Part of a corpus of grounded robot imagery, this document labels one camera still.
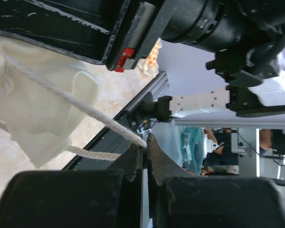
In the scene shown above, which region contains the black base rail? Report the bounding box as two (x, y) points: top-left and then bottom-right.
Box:
(61, 125), (147, 171)

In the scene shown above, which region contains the duck print pillow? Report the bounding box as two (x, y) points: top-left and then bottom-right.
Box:
(137, 38), (162, 78)

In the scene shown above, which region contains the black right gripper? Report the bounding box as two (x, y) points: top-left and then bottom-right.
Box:
(0, 0), (206, 72)

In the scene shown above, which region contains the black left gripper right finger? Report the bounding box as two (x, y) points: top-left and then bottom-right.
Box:
(147, 134), (285, 228)

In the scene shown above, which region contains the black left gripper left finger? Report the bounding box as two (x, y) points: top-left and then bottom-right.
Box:
(0, 144), (144, 228)

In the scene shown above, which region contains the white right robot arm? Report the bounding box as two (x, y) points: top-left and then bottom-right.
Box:
(0, 0), (285, 118)

